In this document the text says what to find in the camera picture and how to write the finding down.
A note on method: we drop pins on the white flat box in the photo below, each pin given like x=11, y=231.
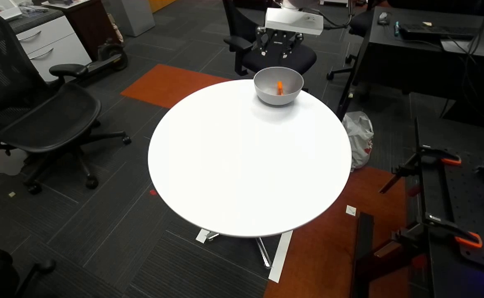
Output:
x=293, y=20

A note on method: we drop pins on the grey bowl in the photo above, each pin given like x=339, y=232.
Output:
x=266, y=91

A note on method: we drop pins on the orange marker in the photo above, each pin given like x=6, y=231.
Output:
x=278, y=87

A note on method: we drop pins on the white plastic bag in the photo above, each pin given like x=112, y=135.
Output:
x=358, y=138

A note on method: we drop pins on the black electric scooter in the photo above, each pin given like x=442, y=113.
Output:
x=106, y=58

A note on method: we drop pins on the small white paper scrap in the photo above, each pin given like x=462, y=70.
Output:
x=349, y=211

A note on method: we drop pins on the black mesh office chair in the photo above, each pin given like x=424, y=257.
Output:
x=43, y=118

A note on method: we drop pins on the black desk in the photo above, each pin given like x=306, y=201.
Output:
x=417, y=60

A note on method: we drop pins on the white table base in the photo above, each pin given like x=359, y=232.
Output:
x=278, y=257

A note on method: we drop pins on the black keyboard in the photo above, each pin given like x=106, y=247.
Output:
x=437, y=32

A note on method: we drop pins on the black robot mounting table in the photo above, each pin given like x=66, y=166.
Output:
x=462, y=221

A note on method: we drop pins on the black armrest office chair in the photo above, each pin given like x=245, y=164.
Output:
x=276, y=52

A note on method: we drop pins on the grey computer mouse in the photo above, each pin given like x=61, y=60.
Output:
x=382, y=17

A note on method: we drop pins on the brown wooden cabinet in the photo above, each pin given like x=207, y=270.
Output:
x=89, y=22

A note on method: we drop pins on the white drawer cabinet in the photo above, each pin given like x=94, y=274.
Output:
x=51, y=47

